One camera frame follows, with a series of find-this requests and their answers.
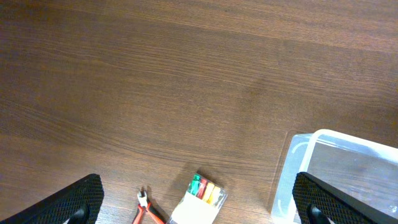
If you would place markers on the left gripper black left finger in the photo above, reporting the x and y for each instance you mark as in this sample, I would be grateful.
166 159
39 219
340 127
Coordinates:
79 202

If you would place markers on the red handled pliers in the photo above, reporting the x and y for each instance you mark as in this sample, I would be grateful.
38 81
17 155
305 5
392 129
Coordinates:
145 206

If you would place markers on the clear plastic container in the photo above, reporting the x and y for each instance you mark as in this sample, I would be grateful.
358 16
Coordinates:
363 169

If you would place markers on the clear case coloured bits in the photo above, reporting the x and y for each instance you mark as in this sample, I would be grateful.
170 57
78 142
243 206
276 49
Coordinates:
201 203

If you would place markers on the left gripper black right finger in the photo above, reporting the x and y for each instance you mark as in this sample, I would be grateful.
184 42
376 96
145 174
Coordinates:
318 202

